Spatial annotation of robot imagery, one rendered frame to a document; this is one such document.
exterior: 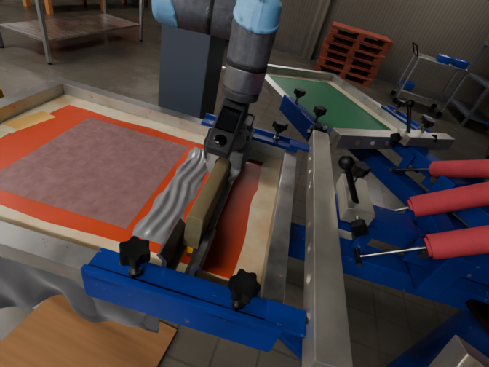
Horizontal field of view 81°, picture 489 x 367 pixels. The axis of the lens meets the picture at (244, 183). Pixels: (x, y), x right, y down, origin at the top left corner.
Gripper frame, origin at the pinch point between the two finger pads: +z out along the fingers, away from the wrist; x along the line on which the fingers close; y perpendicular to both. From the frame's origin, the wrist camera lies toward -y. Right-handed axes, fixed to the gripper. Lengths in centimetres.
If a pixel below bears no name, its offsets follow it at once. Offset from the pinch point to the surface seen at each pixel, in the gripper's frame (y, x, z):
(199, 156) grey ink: 12.8, 8.6, 4.9
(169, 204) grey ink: -7.8, 8.4, 4.9
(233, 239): -11.6, -6.9, 5.6
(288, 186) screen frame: 7.6, -16.1, 2.1
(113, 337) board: -1, 31, 99
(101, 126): 14.1, 37.9, 5.5
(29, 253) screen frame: -29.1, 21.9, 2.1
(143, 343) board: 1, 18, 99
